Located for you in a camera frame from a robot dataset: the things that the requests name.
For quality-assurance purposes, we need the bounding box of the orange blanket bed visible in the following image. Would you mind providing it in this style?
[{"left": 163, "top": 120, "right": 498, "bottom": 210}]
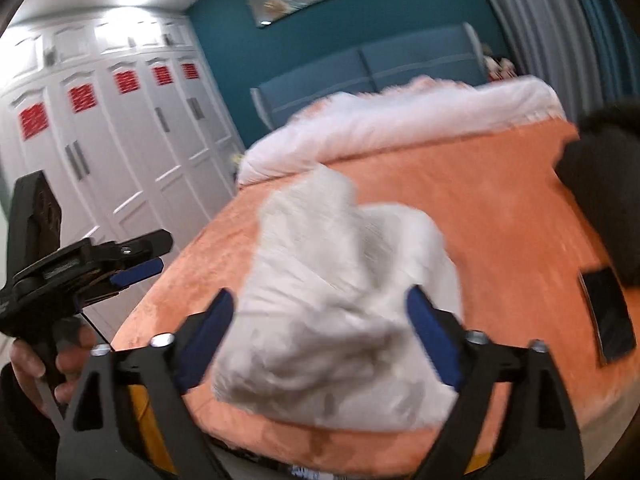
[{"left": 109, "top": 120, "right": 640, "bottom": 461}]

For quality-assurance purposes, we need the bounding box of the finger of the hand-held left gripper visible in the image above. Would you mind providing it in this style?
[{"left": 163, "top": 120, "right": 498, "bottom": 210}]
[
  {"left": 117, "top": 229, "right": 174, "bottom": 262},
  {"left": 111, "top": 258, "right": 165, "bottom": 292}
]

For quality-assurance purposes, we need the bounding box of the dark cloth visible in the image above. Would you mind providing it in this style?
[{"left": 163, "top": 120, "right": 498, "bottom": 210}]
[{"left": 555, "top": 102, "right": 640, "bottom": 286}]

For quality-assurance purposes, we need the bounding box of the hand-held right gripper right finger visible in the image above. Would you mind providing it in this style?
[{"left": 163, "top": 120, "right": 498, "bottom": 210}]
[{"left": 405, "top": 284, "right": 586, "bottom": 480}]

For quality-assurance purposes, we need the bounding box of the stuffed toy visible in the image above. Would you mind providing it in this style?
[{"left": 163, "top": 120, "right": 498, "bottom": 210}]
[{"left": 482, "top": 55, "right": 519, "bottom": 82}]

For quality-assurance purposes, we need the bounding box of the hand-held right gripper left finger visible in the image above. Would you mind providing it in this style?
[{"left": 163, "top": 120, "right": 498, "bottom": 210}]
[{"left": 55, "top": 287, "right": 236, "bottom": 480}]

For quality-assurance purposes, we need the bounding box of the grey pleated curtain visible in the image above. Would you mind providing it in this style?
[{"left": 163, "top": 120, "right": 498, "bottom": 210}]
[{"left": 459, "top": 0, "right": 640, "bottom": 126}]

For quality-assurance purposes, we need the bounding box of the pink duvet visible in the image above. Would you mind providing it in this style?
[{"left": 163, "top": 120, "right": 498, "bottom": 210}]
[{"left": 236, "top": 75, "right": 568, "bottom": 186}]

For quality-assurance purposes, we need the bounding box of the black smartphone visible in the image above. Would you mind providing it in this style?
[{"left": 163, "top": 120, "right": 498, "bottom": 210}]
[{"left": 578, "top": 267, "right": 637, "bottom": 367}]

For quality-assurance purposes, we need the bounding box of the blue upholstered headboard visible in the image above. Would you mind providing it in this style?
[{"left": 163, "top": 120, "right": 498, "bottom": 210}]
[{"left": 250, "top": 22, "right": 488, "bottom": 131}]

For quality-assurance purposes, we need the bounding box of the person's left hand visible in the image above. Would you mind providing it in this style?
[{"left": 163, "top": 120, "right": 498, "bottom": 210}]
[{"left": 9, "top": 326, "right": 98, "bottom": 411}]

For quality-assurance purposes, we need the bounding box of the beige quilted jacket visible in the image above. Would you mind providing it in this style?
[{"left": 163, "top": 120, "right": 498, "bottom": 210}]
[{"left": 210, "top": 165, "right": 463, "bottom": 433}]

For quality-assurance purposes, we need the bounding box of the white panelled wardrobe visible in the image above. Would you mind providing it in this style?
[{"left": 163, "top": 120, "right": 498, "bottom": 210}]
[{"left": 0, "top": 15, "right": 247, "bottom": 333}]

